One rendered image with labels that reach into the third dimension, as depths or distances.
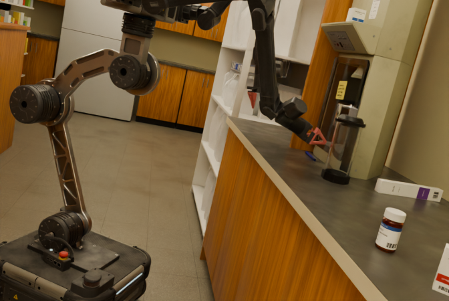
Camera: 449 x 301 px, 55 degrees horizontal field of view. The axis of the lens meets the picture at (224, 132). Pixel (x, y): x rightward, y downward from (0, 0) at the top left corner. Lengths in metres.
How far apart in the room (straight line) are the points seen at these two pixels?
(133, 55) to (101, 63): 0.23
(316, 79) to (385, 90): 0.39
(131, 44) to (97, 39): 4.57
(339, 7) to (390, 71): 0.45
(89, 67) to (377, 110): 1.26
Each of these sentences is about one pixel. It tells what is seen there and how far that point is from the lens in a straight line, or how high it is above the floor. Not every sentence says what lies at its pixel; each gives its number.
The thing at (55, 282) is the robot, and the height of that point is 0.24.
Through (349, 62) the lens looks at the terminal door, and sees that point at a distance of 1.85.
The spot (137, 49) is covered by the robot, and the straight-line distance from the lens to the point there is 1.87.
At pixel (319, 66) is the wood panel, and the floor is 1.33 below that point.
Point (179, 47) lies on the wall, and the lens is 7.08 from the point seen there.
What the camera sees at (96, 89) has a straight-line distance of 6.50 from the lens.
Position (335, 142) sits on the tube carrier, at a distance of 1.57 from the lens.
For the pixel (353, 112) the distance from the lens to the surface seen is 1.58.
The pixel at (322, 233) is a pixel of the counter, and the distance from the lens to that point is 1.12.
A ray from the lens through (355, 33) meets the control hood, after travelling 1.69.
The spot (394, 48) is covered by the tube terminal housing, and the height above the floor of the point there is 1.45.
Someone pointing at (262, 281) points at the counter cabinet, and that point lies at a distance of 1.61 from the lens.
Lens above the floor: 1.30
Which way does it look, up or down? 10 degrees down
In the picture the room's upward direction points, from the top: 13 degrees clockwise
